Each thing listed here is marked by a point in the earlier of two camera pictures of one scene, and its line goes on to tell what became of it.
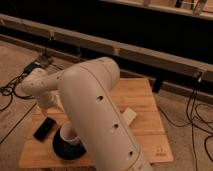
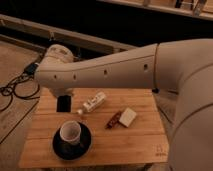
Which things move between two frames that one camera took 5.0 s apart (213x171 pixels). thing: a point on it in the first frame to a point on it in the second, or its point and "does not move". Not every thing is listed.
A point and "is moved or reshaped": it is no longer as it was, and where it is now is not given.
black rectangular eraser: (42, 132) is moved or reshaped
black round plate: (66, 150) does not move
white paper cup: (69, 134) does not move
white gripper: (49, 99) to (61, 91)
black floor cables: (9, 88) does not move
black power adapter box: (30, 67) does not move
